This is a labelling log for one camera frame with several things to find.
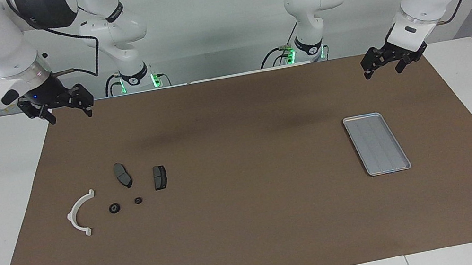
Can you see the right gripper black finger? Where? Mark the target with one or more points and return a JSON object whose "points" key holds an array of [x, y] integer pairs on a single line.
{"points": [[46, 115], [84, 98]]}

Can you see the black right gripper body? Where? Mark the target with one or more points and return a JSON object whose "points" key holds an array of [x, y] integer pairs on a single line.
{"points": [[46, 94]]}

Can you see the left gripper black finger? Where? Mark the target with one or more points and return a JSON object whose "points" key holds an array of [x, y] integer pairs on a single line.
{"points": [[370, 61], [415, 57]]}

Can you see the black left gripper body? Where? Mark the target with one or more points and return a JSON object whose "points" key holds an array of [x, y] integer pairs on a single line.
{"points": [[388, 53]]}

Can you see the large black bearing gear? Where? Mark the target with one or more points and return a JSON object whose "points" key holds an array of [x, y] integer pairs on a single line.
{"points": [[115, 208]]}

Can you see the small black bearing gear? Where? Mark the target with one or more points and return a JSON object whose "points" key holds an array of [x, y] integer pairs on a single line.
{"points": [[138, 200]]}

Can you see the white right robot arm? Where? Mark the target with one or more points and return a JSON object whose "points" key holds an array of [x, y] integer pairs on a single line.
{"points": [[0, 42]]}

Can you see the silver metal tray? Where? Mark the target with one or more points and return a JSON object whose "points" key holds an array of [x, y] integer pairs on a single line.
{"points": [[377, 145]]}

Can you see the curved dark grey brake pad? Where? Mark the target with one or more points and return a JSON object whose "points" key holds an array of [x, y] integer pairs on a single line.
{"points": [[121, 173]]}

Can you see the rectangular dark grey brake pad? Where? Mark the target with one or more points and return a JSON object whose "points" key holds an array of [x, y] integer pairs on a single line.
{"points": [[159, 178]]}

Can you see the brown table mat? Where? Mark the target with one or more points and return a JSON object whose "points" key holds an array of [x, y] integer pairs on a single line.
{"points": [[251, 226]]}

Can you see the white semicircular plastic bracket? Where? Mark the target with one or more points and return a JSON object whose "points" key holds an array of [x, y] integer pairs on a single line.
{"points": [[73, 217]]}

